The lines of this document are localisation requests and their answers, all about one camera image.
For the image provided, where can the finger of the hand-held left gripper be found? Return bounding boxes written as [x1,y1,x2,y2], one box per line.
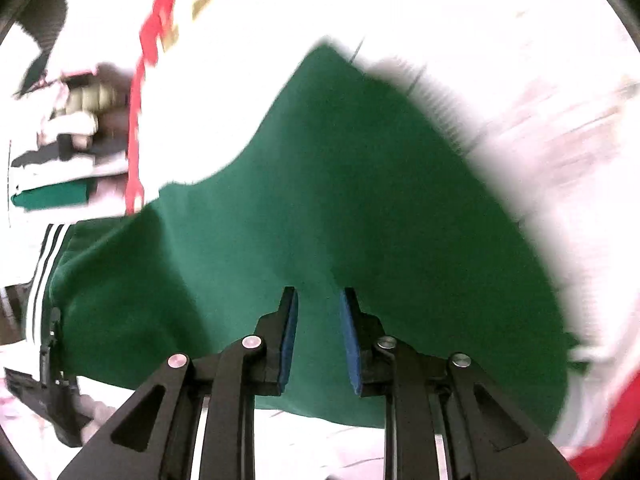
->
[39,306,65,383]

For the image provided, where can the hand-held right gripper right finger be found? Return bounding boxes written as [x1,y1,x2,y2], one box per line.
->
[340,287,581,480]

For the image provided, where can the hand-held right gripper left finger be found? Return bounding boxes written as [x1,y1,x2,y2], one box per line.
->
[57,286,300,480]

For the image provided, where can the green varsity jacket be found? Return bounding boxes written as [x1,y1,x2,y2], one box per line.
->
[22,44,591,431]

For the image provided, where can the green hanging garment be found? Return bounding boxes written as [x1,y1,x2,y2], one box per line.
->
[11,179,99,212]

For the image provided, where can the olive puffer jacket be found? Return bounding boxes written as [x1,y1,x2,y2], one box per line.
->
[64,82,123,113]

